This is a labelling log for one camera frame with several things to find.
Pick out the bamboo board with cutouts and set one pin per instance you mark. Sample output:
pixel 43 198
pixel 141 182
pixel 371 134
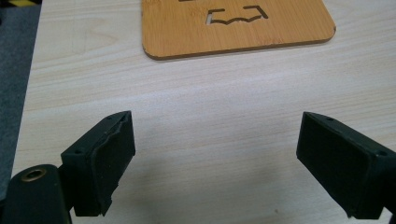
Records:
pixel 236 31

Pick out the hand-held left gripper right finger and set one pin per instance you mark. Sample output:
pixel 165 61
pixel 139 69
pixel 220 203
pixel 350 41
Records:
pixel 339 168

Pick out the black stand base hazard striped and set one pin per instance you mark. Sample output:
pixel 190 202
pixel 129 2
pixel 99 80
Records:
pixel 25 2

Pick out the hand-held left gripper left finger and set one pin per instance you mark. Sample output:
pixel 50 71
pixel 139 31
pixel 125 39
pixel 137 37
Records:
pixel 99 168

